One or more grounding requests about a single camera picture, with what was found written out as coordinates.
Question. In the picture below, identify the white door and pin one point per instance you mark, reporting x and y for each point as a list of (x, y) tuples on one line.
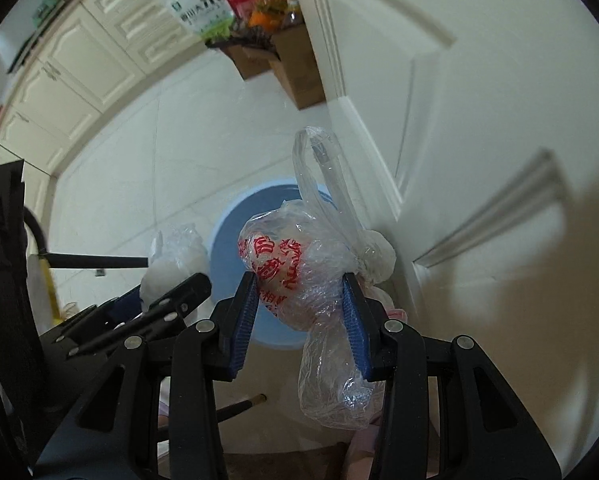
[(471, 131)]

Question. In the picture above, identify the blue trash bin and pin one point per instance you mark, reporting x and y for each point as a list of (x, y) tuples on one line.
[(297, 258)]

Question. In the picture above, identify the rice bag white green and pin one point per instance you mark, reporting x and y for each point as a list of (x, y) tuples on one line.
[(207, 19)]

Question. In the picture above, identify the lower kitchen cabinets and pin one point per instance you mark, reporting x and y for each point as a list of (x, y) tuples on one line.
[(94, 59)]

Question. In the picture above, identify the white plastic bag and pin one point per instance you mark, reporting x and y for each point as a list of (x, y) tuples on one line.
[(173, 258)]

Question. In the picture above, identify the clear plastic bag red print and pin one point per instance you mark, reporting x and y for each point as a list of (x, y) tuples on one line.
[(331, 389)]

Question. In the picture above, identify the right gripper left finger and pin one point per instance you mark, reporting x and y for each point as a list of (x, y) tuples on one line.
[(199, 379)]

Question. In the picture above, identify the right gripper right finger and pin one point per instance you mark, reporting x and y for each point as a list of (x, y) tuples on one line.
[(486, 431)]

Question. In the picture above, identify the cardboard box with groceries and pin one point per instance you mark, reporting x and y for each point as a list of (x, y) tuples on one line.
[(275, 38)]

